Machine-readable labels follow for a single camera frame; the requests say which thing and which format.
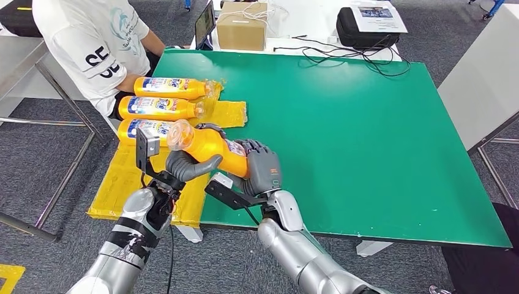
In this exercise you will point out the black carrying case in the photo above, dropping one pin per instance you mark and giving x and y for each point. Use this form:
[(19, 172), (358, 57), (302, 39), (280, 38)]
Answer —
[(352, 37)]

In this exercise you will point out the grey steel table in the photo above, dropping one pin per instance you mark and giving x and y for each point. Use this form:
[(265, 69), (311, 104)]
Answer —
[(20, 65)]

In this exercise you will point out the yellow floor tape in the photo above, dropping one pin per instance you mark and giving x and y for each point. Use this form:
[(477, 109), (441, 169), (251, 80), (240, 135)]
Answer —
[(15, 271)]

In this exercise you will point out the blue metal leg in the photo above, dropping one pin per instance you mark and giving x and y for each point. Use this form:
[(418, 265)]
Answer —
[(187, 5)]

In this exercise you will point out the brown cardboard box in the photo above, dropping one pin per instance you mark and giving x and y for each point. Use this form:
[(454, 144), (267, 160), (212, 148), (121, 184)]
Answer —
[(241, 35)]

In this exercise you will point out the black tablet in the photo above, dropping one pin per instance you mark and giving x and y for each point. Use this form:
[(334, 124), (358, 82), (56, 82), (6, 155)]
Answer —
[(204, 22)]

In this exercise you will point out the yellow taped mat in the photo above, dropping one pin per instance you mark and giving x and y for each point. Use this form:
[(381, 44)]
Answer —
[(231, 115)]

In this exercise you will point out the white table foot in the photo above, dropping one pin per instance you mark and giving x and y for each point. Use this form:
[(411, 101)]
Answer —
[(191, 234), (371, 248)]

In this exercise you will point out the person's left forearm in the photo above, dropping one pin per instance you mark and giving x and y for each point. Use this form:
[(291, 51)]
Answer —
[(156, 42)]

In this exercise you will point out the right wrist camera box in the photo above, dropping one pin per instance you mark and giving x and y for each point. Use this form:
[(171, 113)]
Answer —
[(227, 190)]

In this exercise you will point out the person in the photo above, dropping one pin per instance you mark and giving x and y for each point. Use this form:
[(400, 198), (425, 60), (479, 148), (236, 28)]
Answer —
[(89, 40)]

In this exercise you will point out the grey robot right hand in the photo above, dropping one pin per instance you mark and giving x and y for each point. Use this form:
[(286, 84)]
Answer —
[(263, 168)]

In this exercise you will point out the white printed paper sheet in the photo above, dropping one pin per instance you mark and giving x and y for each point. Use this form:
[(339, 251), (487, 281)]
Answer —
[(379, 22)]

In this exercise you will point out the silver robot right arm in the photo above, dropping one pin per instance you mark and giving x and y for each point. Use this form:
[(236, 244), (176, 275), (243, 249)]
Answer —
[(308, 255)]

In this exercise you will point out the pale grey desk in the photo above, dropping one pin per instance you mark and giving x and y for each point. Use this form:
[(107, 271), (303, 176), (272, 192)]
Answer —
[(481, 81)]

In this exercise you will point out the white power adapter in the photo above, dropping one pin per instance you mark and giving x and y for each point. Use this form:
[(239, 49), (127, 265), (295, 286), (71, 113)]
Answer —
[(332, 39)]

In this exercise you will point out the green table mat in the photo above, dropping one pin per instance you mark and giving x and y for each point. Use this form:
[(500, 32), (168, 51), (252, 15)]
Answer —
[(385, 162)]

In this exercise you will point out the blue cart frame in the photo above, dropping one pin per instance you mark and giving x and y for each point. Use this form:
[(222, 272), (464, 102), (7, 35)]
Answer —
[(494, 8)]

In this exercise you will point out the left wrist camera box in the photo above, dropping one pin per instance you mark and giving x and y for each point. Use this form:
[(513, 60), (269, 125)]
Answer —
[(146, 148)]

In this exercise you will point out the black bag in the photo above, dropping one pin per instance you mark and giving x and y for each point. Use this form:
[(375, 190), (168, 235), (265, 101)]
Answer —
[(16, 20)]

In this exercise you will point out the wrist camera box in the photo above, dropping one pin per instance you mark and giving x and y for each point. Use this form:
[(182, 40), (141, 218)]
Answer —
[(146, 148), (227, 190)]

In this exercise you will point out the person's leg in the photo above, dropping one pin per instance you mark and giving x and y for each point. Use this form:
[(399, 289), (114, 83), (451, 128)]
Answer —
[(486, 268)]

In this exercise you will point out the person's right forearm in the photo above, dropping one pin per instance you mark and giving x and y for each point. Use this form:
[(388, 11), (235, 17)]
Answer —
[(127, 84)]

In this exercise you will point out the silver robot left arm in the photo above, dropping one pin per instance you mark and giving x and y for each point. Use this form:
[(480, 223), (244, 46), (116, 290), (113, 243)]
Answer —
[(125, 251)]

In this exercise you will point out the white table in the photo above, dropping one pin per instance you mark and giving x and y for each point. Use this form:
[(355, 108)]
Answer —
[(311, 20)]

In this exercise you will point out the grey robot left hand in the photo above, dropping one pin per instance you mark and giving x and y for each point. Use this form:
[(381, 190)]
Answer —
[(182, 168)]

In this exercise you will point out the orange detergent bottle clear cap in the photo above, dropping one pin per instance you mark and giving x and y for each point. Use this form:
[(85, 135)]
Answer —
[(178, 109), (194, 91), (134, 132), (211, 148)]

